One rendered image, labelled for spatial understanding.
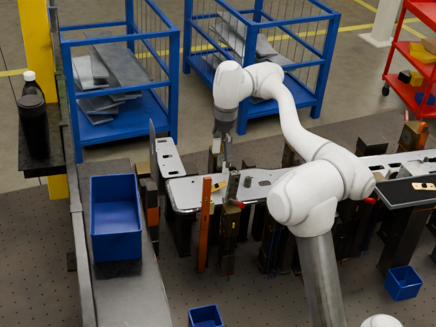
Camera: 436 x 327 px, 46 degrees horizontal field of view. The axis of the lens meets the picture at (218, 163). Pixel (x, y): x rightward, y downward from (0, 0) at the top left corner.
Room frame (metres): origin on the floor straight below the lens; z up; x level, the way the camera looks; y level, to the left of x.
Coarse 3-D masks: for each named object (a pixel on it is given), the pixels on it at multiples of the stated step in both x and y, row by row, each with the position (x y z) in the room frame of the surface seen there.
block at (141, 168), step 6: (138, 162) 1.68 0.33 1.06; (144, 162) 1.68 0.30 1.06; (138, 168) 1.64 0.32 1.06; (144, 168) 1.65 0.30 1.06; (150, 168) 1.65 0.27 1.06; (138, 174) 1.61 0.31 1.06; (144, 174) 1.61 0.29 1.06; (150, 174) 1.62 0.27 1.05; (138, 180) 1.60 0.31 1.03; (138, 186) 1.60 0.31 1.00
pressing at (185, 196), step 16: (368, 160) 1.92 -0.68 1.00; (384, 160) 1.93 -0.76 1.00; (400, 160) 1.94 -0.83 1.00; (416, 160) 1.96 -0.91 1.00; (192, 176) 1.69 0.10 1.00; (224, 176) 1.71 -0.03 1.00; (240, 176) 1.72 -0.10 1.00; (256, 176) 1.73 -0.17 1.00; (272, 176) 1.74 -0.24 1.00; (384, 176) 1.81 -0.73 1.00; (176, 192) 1.58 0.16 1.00; (192, 192) 1.59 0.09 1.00; (224, 192) 1.61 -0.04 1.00; (240, 192) 1.62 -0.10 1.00; (256, 192) 1.63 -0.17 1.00; (176, 208) 1.49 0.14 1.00; (192, 208) 1.49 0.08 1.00
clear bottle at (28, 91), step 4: (28, 72) 1.32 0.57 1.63; (32, 72) 1.32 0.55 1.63; (24, 76) 1.30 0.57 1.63; (28, 76) 1.30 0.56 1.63; (32, 76) 1.31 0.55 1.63; (28, 80) 1.30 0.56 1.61; (32, 80) 1.31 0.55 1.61; (28, 84) 1.30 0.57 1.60; (32, 84) 1.30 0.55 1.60; (36, 84) 1.31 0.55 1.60; (24, 88) 1.30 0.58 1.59; (28, 88) 1.29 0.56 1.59; (32, 88) 1.30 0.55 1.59; (36, 88) 1.30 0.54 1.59; (40, 88) 1.32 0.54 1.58; (24, 92) 1.29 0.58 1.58; (28, 92) 1.29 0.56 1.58; (32, 92) 1.29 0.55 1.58; (36, 92) 1.30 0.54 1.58; (40, 92) 1.31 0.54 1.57; (44, 96) 1.32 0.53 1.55; (44, 100) 1.31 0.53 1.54
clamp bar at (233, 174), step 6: (228, 168) 1.50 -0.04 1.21; (234, 168) 1.50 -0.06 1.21; (234, 174) 1.46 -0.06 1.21; (240, 174) 1.46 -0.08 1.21; (228, 180) 1.47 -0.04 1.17; (234, 180) 1.46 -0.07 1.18; (228, 186) 1.47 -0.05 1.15; (234, 186) 1.47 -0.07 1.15; (228, 192) 1.47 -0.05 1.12; (234, 192) 1.47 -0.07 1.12; (228, 198) 1.47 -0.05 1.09; (234, 198) 1.48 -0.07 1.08
